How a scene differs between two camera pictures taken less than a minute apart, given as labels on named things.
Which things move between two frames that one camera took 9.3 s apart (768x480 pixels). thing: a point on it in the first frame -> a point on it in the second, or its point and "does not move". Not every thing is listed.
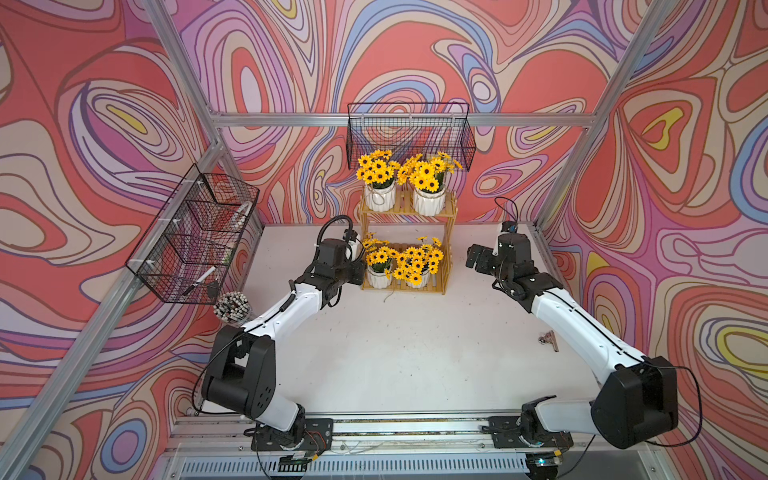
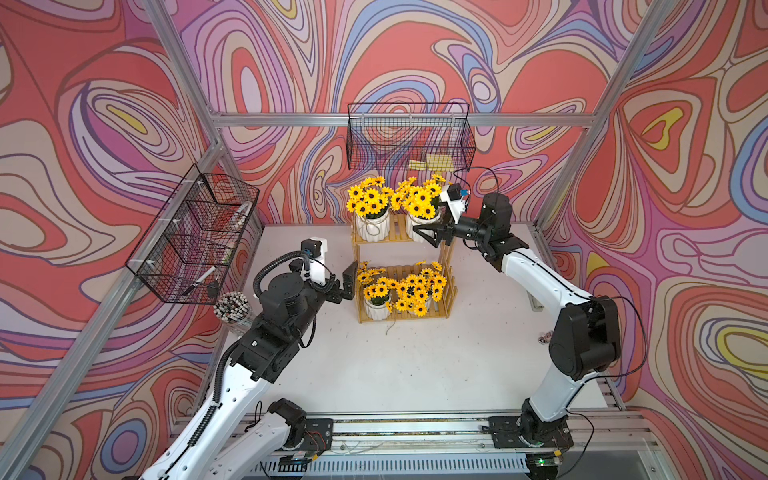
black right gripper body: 500,272 -> 471,228
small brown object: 550,338 does not move
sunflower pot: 427,178 -> 420,201
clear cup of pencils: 233,308 does not move
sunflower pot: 376,169 -> 370,203
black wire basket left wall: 185,254 does not move
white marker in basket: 200,280 does not move
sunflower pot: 379,260 -> 377,292
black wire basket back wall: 410,129 does not move
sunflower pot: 415,265 -> 423,291
